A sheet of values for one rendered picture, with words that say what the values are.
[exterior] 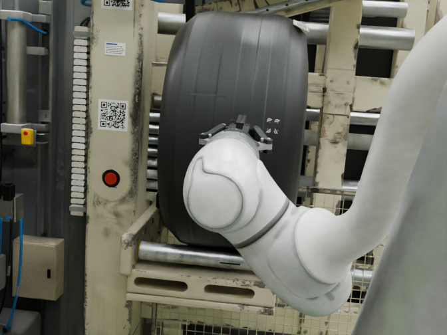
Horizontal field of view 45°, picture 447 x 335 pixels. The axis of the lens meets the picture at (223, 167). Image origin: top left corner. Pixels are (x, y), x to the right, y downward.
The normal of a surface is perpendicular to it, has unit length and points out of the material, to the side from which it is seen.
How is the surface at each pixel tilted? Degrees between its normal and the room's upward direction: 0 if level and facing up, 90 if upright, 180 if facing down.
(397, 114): 108
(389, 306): 86
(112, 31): 90
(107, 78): 90
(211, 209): 98
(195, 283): 90
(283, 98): 69
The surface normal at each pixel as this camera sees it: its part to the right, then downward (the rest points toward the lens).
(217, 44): -0.02, -0.57
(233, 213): 0.00, 0.32
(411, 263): -0.90, -0.04
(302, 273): -0.47, 0.50
